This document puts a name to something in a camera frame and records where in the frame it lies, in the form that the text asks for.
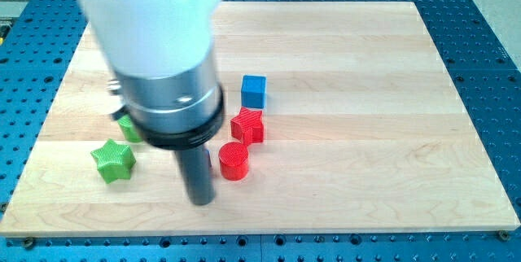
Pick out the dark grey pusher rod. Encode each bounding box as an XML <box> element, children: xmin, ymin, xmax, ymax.
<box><xmin>174</xmin><ymin>145</ymin><xmax>215</xmax><ymax>206</ymax></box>

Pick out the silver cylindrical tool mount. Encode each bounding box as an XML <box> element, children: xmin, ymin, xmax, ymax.
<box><xmin>107</xmin><ymin>46</ymin><xmax>225</xmax><ymax>151</ymax></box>

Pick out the red star block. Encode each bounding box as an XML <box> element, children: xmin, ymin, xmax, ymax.
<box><xmin>230</xmin><ymin>107</ymin><xmax>265</xmax><ymax>146</ymax></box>

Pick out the green block behind arm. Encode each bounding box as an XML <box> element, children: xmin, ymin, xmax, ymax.
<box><xmin>116</xmin><ymin>115</ymin><xmax>142</xmax><ymax>143</ymax></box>

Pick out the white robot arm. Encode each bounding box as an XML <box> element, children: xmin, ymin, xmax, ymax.
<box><xmin>77</xmin><ymin>0</ymin><xmax>225</xmax><ymax>205</ymax></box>

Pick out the green star block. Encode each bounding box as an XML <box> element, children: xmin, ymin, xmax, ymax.
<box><xmin>90</xmin><ymin>139</ymin><xmax>136</xmax><ymax>184</ymax></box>

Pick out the blue cube block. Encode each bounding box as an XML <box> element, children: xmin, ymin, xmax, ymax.
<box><xmin>241</xmin><ymin>75</ymin><xmax>266</xmax><ymax>109</ymax></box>

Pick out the red cylinder block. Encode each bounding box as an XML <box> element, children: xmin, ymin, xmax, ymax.
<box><xmin>218</xmin><ymin>142</ymin><xmax>249</xmax><ymax>181</ymax></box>

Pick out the light wooden board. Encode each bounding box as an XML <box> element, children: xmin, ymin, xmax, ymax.
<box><xmin>1</xmin><ymin>2</ymin><xmax>520</xmax><ymax>237</ymax></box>

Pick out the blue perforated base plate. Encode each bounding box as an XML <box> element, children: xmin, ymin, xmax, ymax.
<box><xmin>1</xmin><ymin>0</ymin><xmax>520</xmax><ymax>261</ymax></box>

